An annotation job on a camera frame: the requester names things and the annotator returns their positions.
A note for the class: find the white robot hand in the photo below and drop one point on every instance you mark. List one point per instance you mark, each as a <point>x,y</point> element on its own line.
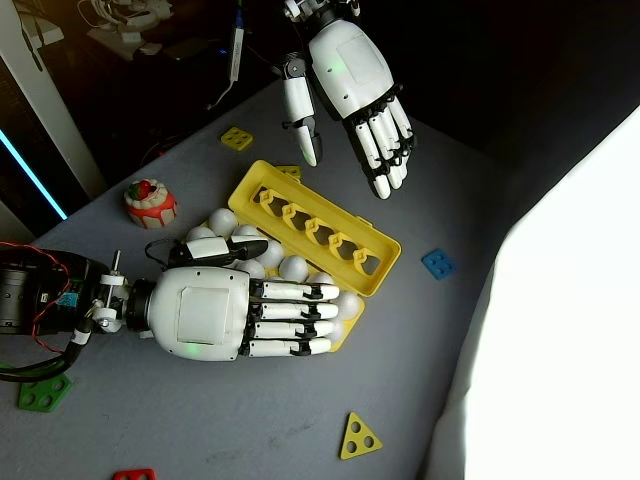
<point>200,315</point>
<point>350,65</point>

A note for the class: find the yellow egg carton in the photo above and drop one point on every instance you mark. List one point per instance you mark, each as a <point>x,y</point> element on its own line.
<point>350,240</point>

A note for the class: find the white toy egg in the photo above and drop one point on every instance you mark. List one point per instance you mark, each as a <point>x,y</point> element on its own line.
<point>252,269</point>
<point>338,330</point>
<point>246,231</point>
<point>274,254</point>
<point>293,268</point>
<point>223,220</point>
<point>349,304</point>
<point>201,233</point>
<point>320,279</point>

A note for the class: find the grey table cloth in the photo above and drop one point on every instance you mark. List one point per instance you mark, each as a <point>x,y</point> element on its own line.
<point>200,410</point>

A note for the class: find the toy cake with strawberry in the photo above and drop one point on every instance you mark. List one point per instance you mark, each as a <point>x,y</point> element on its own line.
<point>150,207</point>

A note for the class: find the small yellow block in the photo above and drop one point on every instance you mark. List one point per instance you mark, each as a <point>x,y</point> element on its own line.
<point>291,171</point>

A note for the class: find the yellow square block with holes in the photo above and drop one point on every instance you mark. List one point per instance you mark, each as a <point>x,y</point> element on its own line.
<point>237,138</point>

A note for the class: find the dark flat phone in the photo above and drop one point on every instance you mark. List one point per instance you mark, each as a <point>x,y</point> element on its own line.
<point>186,49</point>

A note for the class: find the red block with holes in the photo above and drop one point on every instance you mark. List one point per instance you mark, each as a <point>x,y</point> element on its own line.
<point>134,475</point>

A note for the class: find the green block with holes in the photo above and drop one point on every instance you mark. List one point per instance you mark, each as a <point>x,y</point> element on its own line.
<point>45,395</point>

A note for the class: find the yellow triangle block with holes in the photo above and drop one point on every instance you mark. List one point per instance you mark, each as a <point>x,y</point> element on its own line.
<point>357,442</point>

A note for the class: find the cyan light strip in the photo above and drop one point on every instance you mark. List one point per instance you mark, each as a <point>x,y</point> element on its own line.
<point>35,175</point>

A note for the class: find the blue square block with holes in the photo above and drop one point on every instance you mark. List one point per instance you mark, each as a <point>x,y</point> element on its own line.
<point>438,264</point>

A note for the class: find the white backdrop cloth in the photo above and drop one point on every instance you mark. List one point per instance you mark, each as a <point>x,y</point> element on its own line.
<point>560,325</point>

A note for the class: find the white post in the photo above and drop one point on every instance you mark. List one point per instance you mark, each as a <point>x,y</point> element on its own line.
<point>55,100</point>

